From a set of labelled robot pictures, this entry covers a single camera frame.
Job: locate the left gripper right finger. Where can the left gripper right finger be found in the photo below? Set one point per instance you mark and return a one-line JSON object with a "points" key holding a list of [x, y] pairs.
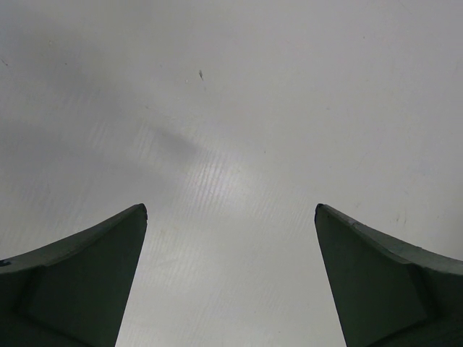
{"points": [[388, 292]]}

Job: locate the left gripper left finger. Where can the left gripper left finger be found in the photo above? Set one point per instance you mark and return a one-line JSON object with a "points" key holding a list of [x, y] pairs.
{"points": [[74, 291]]}

